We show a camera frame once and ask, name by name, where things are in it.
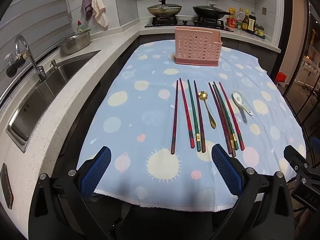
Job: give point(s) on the white cabinet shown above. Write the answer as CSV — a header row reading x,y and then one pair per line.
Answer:
x,y
311,72

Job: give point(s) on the small green-capped jar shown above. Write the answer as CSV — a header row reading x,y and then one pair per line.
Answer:
x,y
239,25

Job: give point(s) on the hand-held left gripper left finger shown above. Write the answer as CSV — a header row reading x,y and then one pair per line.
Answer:
x,y
97,170

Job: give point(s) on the sink soap dispenser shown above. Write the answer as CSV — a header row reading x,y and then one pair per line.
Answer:
x,y
53,64

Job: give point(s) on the brown chopstick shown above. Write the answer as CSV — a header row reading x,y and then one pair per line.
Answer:
x,y
233,152

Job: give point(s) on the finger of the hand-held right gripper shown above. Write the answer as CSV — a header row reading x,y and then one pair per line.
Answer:
x,y
298,162
316,145

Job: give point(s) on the gold flower-shaped spoon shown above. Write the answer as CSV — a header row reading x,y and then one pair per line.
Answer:
x,y
210,115

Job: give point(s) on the yellow seasoning jar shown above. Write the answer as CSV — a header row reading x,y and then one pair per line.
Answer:
x,y
232,13

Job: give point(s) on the black gas stove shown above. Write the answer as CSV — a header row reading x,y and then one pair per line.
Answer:
x,y
187,23

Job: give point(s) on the pink perforated utensil holder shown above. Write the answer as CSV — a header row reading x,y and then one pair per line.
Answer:
x,y
197,45

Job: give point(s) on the pale pink hanging towel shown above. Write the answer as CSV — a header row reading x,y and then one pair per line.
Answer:
x,y
100,10

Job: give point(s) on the black faucet sprayer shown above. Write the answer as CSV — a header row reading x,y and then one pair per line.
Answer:
x,y
15,63

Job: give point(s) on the dark squat jar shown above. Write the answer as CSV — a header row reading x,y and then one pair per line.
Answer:
x,y
260,31

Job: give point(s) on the red chopstick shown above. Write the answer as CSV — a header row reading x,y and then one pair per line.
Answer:
x,y
186,112
231,115

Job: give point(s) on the clear plastic bottle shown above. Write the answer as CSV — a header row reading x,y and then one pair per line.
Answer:
x,y
240,14

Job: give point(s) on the green chopstick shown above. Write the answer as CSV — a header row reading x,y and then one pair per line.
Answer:
x,y
193,115
225,113

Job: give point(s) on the blue dotted tablecloth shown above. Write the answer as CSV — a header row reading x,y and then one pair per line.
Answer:
x,y
140,120

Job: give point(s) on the chrome faucet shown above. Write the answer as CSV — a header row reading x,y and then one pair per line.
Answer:
x,y
22,40

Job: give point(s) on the red bag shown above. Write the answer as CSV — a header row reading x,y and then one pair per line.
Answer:
x,y
281,78

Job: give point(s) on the wall switch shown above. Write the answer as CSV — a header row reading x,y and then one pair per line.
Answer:
x,y
264,11

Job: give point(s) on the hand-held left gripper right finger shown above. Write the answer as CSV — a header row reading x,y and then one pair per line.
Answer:
x,y
226,170

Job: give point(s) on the red round container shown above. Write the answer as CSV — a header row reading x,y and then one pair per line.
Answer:
x,y
231,22

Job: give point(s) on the stainless steel pot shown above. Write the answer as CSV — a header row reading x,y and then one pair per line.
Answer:
x,y
75,42

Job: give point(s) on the green dish soap bottle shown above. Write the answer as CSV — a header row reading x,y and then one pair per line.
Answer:
x,y
80,28

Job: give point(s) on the dark maroon chopstick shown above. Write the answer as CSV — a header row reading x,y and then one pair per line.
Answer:
x,y
199,116
219,116

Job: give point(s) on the beige wok with lid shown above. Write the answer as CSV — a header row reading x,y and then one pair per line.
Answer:
x,y
163,8

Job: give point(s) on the purple hanging towel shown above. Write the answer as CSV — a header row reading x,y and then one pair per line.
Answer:
x,y
87,5

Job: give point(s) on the black wok with lid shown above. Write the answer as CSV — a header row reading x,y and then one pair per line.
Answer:
x,y
208,11

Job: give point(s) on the white ceramic spoon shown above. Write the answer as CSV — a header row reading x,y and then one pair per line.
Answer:
x,y
237,97

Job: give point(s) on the dark purple chopstick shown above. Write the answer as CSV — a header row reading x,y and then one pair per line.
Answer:
x,y
175,117

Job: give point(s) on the brown rectangular board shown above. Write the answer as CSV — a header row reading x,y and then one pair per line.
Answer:
x,y
6,186

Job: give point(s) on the stainless steel sink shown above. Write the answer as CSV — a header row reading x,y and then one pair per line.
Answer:
x,y
50,87

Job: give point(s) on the dark sauce bottle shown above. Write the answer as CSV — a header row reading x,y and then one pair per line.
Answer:
x,y
252,23

